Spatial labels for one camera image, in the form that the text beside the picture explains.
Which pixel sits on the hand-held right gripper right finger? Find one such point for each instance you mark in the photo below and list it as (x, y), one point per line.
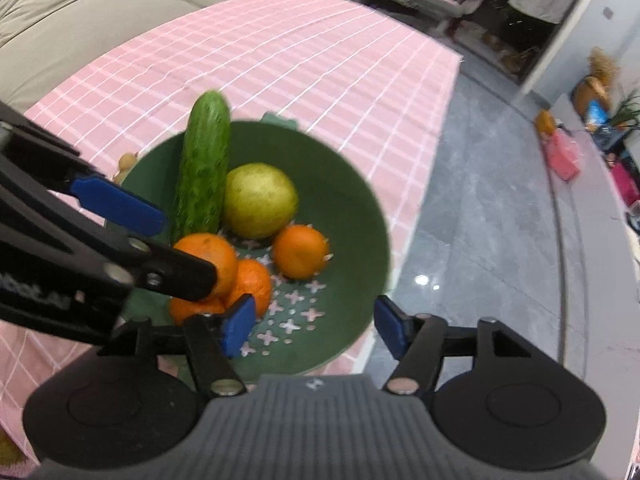
(392, 328)

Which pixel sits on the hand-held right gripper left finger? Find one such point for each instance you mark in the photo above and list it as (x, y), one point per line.
(237, 327)

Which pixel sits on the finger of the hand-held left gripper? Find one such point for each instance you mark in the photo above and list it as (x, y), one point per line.
(117, 201)
(175, 272)

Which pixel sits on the orange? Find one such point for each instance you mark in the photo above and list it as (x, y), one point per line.
(222, 255)
(192, 311)
(256, 285)
(300, 252)

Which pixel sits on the green cucumber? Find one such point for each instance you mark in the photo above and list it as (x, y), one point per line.
(202, 170)

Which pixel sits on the large yellow-green pear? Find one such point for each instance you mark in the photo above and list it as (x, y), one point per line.
(260, 200)

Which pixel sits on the green colander bowl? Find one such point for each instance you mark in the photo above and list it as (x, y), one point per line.
(345, 200)

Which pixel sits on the brown kiwi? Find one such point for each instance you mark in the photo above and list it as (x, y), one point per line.
(119, 164)

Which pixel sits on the beige sofa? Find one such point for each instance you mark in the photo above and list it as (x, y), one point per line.
(100, 10)

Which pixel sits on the pink checked tablecloth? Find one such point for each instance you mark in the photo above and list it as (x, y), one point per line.
(280, 60)

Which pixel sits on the grey low cabinet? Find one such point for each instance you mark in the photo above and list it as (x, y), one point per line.
(600, 220)

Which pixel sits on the pink storage box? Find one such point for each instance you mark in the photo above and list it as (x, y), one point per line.
(562, 149)

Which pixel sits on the magenta box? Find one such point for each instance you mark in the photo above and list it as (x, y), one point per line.
(625, 177)

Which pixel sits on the blue snack bag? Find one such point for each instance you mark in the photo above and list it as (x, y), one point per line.
(597, 114)

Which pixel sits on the brown gourd basket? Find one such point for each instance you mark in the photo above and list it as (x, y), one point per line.
(592, 94)

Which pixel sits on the green potted plant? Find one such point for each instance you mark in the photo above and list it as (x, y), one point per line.
(627, 109)

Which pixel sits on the dried flower bunch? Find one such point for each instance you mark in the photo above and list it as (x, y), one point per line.
(604, 65)

